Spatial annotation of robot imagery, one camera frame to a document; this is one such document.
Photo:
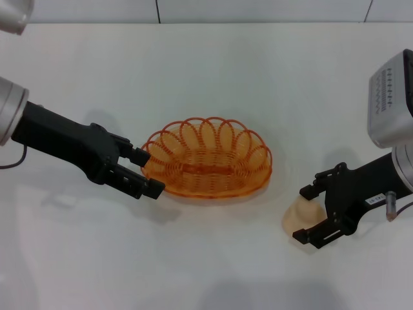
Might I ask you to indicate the beige swirl bread bun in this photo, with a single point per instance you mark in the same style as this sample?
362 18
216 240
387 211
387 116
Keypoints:
303 214

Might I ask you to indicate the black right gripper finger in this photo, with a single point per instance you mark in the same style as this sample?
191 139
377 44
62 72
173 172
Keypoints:
322 235
311 191

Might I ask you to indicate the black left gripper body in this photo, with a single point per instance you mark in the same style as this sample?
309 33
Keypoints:
64 142

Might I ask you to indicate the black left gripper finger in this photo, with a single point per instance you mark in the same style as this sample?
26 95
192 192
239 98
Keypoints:
138 156
135 185

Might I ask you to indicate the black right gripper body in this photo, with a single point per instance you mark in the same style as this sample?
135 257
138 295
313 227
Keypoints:
351 193

